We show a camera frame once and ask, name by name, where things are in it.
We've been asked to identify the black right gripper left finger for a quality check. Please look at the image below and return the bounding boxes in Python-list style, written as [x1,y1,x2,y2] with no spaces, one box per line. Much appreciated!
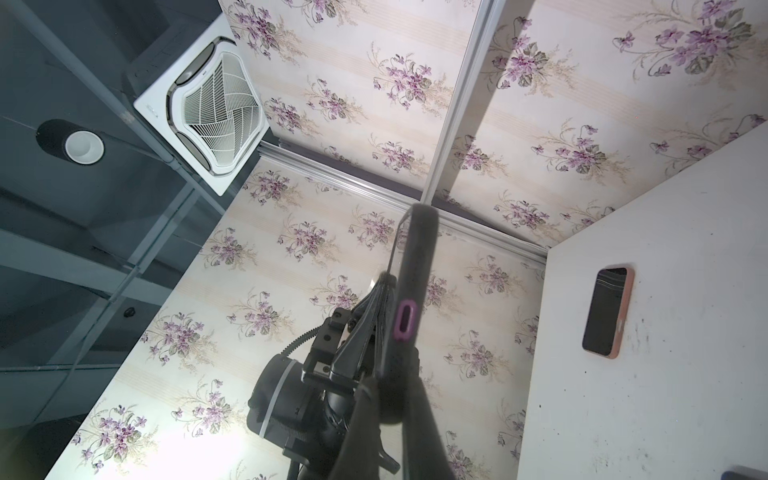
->
[329,377,381,480]

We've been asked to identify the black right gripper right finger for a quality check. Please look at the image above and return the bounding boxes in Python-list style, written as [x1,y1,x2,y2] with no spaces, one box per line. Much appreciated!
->
[402,372,454,480]

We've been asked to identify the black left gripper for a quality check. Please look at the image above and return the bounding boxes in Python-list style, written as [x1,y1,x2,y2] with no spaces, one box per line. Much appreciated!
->
[302,272,395,396]

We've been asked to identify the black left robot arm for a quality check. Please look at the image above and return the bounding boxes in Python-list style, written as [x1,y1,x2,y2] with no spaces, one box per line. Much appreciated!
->
[246,273,395,479]

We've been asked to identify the black phone pink edge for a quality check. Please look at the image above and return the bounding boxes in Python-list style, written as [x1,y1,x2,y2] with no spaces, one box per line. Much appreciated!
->
[581,265,635,359]

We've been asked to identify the white ceiling air conditioner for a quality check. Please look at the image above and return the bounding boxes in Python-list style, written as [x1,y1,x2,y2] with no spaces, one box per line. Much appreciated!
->
[123,15,269,196]

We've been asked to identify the black cylindrical spotlight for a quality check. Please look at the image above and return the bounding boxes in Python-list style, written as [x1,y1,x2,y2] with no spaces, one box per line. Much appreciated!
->
[35,119,106,166]

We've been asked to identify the aluminium frame top bar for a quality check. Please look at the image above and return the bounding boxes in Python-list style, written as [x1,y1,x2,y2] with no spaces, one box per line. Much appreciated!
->
[257,142,547,265]

